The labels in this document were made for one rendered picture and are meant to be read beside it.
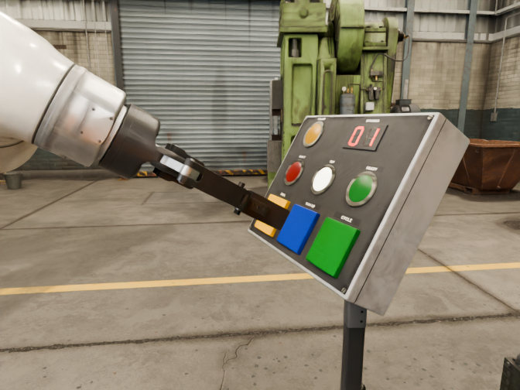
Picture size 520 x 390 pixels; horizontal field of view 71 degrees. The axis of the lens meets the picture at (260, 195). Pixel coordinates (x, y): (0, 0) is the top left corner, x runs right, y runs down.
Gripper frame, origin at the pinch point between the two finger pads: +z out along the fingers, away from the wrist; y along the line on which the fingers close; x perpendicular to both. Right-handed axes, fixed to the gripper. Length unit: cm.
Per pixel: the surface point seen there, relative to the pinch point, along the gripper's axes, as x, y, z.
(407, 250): 4.1, 7.0, 19.4
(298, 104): 146, -393, 186
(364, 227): 4.1, 4.2, 13.3
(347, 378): -22.2, -8.4, 38.5
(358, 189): 9.0, 0.0, 12.9
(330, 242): 0.2, 0.1, 12.5
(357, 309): -8.8, -7.7, 32.1
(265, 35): 326, -689, 188
